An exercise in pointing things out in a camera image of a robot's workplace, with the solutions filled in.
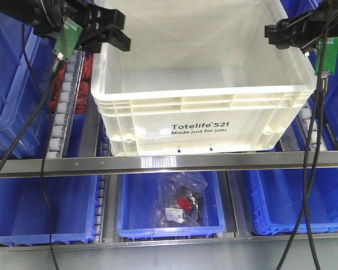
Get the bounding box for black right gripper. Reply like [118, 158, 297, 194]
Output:
[264, 1, 338, 52]

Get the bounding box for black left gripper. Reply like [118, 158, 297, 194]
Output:
[35, 1, 131, 53]

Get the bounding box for white plastic tote box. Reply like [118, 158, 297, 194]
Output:
[91, 1, 316, 156]

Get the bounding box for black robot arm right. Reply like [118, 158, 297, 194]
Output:
[264, 1, 338, 53]

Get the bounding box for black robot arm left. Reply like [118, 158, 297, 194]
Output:
[0, 1, 131, 53]

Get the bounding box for red items in shelf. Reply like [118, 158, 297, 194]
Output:
[49, 53, 94, 114]

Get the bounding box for green circuit board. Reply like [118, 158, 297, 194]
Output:
[53, 17, 83, 62]
[315, 37, 338, 75]

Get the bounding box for green circuit board right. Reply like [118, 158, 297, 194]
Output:
[315, 37, 338, 75]

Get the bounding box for white roller track right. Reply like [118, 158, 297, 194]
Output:
[298, 103, 318, 151]

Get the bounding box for white roller track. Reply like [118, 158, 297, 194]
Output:
[298, 103, 318, 151]
[46, 51, 84, 159]

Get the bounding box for white roller track left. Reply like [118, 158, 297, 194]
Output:
[46, 51, 84, 159]

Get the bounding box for blue bin upper left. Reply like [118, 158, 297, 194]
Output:
[0, 13, 55, 159]

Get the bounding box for blue bin lower right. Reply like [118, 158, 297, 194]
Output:
[241, 168, 338, 236]

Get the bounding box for blue storage bin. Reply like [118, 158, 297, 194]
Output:
[118, 172, 225, 240]

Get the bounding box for plastic bag of parts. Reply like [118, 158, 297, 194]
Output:
[151, 172, 208, 228]

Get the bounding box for blue bin lower left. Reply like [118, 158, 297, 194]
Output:
[0, 112, 100, 247]

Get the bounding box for black cable right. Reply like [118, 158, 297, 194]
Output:
[275, 0, 335, 270]

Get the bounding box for black cable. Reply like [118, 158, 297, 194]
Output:
[0, 24, 67, 270]
[275, 0, 335, 270]

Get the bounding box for black cable left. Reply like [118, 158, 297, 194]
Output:
[0, 24, 67, 270]

